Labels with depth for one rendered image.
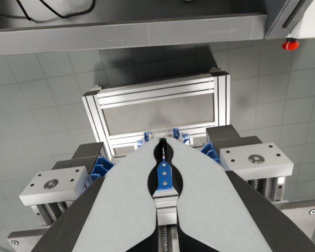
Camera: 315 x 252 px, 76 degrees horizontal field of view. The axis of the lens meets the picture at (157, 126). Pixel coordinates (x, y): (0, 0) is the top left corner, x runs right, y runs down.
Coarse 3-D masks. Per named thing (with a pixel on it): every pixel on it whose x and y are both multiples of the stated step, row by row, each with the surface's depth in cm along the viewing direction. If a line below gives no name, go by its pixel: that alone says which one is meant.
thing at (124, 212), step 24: (144, 144) 12; (120, 168) 10; (144, 168) 10; (120, 192) 9; (144, 192) 8; (96, 216) 8; (120, 216) 8; (144, 216) 7; (96, 240) 7; (120, 240) 7; (144, 240) 7
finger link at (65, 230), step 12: (96, 180) 9; (84, 192) 9; (96, 192) 9; (72, 204) 8; (84, 204) 8; (60, 216) 8; (72, 216) 8; (84, 216) 8; (48, 228) 7; (60, 228) 7; (72, 228) 7; (48, 240) 7; (60, 240) 7; (72, 240) 7
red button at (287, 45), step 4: (288, 40) 50; (292, 40) 49; (296, 40) 50; (284, 44) 50; (288, 44) 49; (292, 44) 49; (296, 44) 49; (284, 48) 51; (288, 48) 50; (292, 48) 50
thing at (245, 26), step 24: (72, 24) 35; (96, 24) 35; (120, 24) 35; (144, 24) 35; (168, 24) 35; (192, 24) 35; (216, 24) 35; (240, 24) 35; (264, 24) 35; (0, 48) 37; (24, 48) 37; (48, 48) 37; (72, 48) 37; (96, 48) 37
